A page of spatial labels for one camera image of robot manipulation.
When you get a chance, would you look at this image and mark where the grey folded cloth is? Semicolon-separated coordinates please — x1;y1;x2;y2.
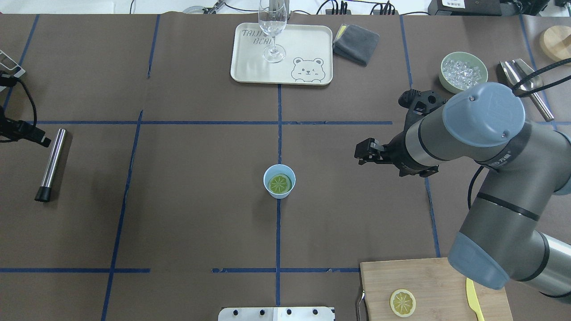
332;24;380;66

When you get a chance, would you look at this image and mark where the wooden cup tree stand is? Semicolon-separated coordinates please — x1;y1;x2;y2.
540;25;571;62

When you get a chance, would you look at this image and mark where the black computer box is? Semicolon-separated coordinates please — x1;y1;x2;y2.
427;0;549;16

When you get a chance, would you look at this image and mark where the yellow lemon slice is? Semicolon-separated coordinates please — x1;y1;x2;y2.
267;173;293;194

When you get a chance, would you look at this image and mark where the white cup rack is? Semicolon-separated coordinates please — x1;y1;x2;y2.
0;50;26;92

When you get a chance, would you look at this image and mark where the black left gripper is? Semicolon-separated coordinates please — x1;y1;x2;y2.
0;71;51;148

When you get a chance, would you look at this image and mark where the green bowl of ice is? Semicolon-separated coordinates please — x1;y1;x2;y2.
439;52;488;94

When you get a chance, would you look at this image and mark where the light blue paper cup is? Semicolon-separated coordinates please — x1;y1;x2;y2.
263;164;296;199

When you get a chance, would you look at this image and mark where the yellow plastic knife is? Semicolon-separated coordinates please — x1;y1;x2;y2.
465;278;485;321

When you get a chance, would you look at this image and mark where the clear wine glass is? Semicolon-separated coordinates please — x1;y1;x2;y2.
258;0;288;63

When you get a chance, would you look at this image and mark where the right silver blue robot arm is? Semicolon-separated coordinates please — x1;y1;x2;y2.
355;82;571;304

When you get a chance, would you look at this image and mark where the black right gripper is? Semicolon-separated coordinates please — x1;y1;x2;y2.
355;89;447;177

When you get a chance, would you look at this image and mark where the steel ice scoop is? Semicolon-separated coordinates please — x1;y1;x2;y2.
500;58;554;122

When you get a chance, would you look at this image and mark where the steel muddler black tip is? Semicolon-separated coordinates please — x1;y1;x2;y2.
34;128;67;202

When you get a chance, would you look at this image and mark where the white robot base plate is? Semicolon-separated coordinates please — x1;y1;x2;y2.
218;306;336;321

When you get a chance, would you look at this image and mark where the cream bear tray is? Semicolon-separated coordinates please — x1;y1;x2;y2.
230;23;334;86

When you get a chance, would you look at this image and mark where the wooden cutting board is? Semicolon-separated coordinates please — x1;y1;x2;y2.
360;257;513;321

